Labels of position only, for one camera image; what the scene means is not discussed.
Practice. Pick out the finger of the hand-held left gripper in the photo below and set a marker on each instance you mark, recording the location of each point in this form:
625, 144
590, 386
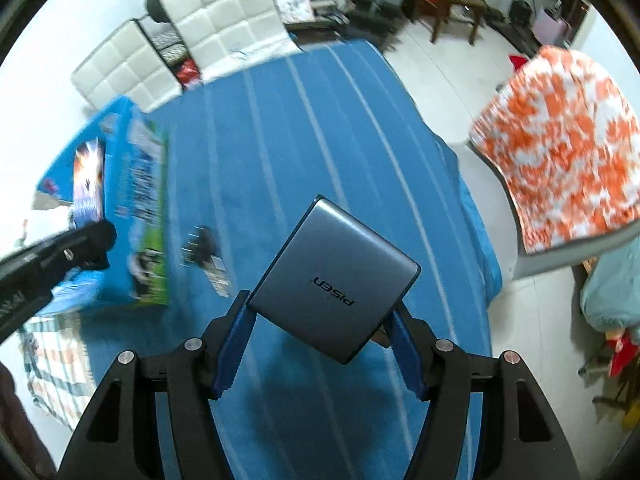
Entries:
85, 247

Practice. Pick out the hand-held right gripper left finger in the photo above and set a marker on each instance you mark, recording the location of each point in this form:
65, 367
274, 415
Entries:
232, 345

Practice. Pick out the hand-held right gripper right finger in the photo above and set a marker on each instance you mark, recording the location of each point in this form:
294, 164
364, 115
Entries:
406, 355

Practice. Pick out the blue cardboard box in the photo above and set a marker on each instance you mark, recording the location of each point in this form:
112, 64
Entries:
135, 185

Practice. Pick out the square wall charger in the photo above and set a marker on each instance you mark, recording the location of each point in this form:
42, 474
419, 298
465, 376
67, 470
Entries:
330, 275

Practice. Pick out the plaid cloth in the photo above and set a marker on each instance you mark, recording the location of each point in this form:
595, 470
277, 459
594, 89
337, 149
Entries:
60, 370

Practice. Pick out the bunch of keys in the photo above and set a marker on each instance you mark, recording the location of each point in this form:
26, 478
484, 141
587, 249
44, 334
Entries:
199, 249

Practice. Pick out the grey chair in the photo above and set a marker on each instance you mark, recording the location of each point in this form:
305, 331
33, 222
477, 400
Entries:
550, 261

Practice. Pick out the white quilted chair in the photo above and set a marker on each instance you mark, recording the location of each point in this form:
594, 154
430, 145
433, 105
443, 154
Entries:
125, 65
225, 15

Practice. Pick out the red bag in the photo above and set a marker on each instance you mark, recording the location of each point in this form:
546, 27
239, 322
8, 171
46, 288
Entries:
189, 72

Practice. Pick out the teal clothes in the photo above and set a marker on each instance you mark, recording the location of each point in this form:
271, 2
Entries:
612, 295

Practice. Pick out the black white patterned bag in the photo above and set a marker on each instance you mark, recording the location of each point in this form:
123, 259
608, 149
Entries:
169, 47

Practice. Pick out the blue striped tablecloth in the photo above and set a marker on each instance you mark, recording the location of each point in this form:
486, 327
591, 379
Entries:
325, 135

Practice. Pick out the red cloth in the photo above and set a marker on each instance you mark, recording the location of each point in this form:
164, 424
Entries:
519, 60

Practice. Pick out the floral bag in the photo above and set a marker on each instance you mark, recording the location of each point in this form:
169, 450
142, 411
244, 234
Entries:
295, 2

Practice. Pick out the brown wooden chair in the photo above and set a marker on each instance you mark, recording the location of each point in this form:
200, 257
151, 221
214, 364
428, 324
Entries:
450, 5

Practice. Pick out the purple suitcase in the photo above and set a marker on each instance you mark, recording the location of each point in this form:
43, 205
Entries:
550, 27

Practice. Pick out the black round appliance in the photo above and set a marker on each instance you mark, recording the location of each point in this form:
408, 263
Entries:
520, 12

